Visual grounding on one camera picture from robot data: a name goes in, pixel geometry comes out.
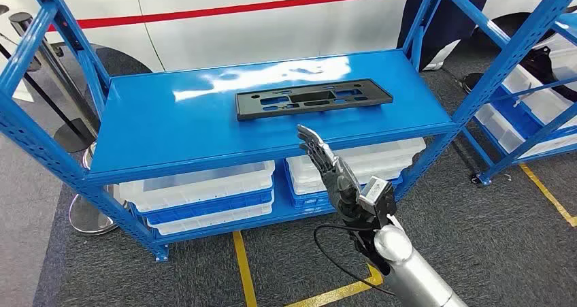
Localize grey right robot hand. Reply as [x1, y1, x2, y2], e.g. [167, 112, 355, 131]
[297, 124, 363, 223]

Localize black plastic frame part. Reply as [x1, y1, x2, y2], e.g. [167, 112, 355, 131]
[235, 78, 394, 121]

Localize blue metal shelf rack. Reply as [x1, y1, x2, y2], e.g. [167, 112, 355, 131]
[459, 14, 577, 187]
[0, 0, 577, 263]

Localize white plastic bin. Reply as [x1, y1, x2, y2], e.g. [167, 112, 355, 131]
[288, 158, 416, 195]
[474, 104, 577, 158]
[286, 138, 427, 180]
[502, 34, 577, 128]
[119, 160, 276, 213]
[146, 203, 274, 237]

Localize yellow floor tape square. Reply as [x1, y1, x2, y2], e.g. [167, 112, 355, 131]
[518, 163, 577, 228]
[232, 230, 384, 307]

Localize white car with red stripe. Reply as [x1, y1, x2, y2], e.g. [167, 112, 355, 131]
[0, 0, 577, 74]

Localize person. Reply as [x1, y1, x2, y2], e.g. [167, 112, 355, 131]
[396, 0, 497, 71]

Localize spare black plastic parts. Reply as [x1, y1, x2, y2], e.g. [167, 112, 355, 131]
[518, 45, 564, 89]

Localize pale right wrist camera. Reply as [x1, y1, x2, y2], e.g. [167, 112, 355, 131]
[359, 176, 399, 216]

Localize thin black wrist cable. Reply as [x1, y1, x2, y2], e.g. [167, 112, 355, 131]
[314, 224, 397, 297]

